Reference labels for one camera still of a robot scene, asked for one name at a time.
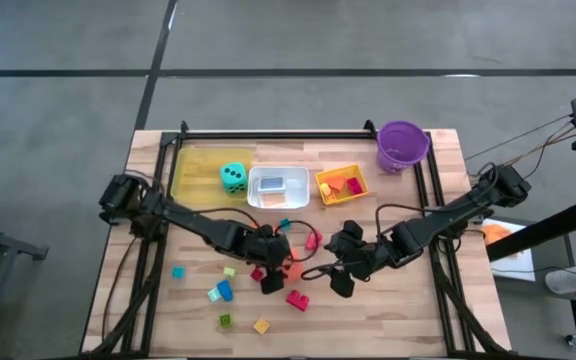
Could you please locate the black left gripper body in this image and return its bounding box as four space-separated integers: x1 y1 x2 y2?
240 234 293 272

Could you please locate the white side table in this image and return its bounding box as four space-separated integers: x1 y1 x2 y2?
480 218 538 282

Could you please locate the white plastic bin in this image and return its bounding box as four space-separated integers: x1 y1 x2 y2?
246 166 311 210

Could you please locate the pink-red two-stud block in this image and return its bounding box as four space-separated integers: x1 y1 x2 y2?
305 229 324 251

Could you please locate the teal foam die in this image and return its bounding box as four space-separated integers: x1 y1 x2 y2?
219 162 248 195

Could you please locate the blue rounded block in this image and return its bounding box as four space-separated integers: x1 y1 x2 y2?
216 279 235 303

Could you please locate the black left wrist camera cable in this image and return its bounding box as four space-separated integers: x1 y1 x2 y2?
272 219 322 265

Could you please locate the blue playing card box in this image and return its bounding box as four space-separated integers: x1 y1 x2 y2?
258 176 287 195

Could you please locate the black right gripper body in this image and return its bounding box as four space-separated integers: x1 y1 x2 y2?
325 237 382 281

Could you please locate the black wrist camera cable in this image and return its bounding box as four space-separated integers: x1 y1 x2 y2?
272 219 322 265
299 262 342 282

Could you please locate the orange playing card box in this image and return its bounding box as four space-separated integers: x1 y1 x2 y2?
260 192 289 207

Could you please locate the yellow slotted plastic basket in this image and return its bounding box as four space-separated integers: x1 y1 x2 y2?
314 163 370 206

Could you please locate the yellow translucent plastic tray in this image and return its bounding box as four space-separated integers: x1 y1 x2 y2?
170 147 254 206

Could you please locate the white paper roll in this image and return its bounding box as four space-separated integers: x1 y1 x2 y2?
544 263 576 295

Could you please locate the orange object on side table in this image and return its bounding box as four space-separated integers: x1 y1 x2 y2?
482 223 513 246

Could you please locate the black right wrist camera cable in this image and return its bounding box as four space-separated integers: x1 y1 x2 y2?
299 262 342 282

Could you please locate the black diagonal beam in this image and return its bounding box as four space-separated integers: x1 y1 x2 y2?
485 197 576 262

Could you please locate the thin grey wire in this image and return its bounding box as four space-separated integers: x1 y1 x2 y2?
497 130 576 181
464 114 575 166

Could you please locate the purple bucket with face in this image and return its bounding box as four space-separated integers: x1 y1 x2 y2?
376 120 431 175

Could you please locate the dark cable beside table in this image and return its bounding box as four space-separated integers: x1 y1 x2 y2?
99 234 138 342

